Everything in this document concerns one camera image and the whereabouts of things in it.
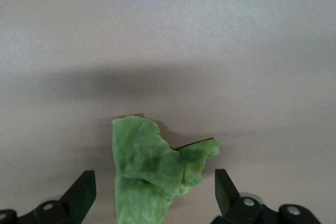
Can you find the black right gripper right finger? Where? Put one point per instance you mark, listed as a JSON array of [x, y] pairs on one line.
[[236, 208]]

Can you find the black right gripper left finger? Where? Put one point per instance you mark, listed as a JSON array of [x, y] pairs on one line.
[[68, 205]]

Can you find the green lettuce leaf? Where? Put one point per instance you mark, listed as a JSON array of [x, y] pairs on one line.
[[147, 171]]

